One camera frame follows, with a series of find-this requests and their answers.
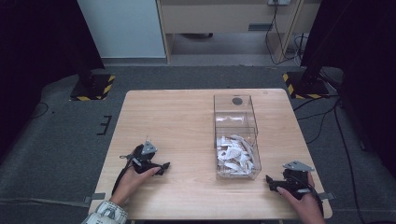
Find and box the pile of white paper pieces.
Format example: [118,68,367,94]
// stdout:
[216,133,257,175]

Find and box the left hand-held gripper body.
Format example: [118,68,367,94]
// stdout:
[119,139,159,175]

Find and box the white panel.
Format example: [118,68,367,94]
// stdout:
[77,0,166,59]

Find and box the clear plastic box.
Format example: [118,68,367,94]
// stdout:
[213,94,262,181]

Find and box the striped black stand base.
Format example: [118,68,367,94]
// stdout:
[69,73,117,102]
[281,70,331,101]

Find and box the black curtain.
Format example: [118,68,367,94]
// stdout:
[0,0,106,162]
[300,0,396,171]

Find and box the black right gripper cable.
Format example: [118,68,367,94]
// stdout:
[284,173,325,217]

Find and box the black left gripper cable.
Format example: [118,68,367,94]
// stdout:
[111,166,134,196]

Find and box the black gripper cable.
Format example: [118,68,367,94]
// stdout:
[284,173,325,217]
[111,166,134,196]

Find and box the black hanging cable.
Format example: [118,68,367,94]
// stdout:
[264,3,304,66]

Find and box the person's left hand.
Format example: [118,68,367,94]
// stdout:
[109,165,162,207]

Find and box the person's right hand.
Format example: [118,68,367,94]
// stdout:
[276,172,327,224]

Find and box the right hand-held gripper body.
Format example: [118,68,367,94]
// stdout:
[274,160,316,201]

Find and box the thin black floor cable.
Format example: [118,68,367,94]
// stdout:
[30,101,50,119]

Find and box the grey table bracket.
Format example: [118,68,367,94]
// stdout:
[82,192,107,204]
[317,191,337,202]

